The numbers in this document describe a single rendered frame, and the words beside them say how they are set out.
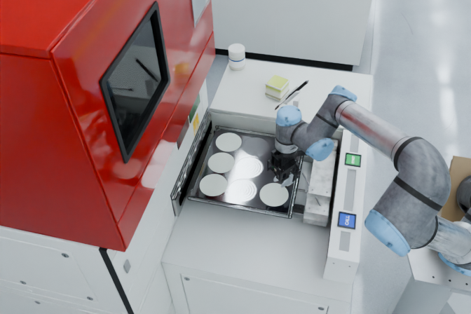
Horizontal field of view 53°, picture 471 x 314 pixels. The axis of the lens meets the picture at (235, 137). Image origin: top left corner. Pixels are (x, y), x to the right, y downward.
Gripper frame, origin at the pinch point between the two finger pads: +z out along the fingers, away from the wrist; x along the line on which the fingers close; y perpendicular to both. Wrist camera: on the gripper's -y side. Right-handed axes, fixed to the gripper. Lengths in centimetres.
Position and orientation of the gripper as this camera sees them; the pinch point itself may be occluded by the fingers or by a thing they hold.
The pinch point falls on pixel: (288, 181)
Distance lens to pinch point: 167.5
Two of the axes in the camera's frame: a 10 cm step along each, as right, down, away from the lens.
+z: 0.3, 6.9, 7.2
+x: 6.3, 5.5, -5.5
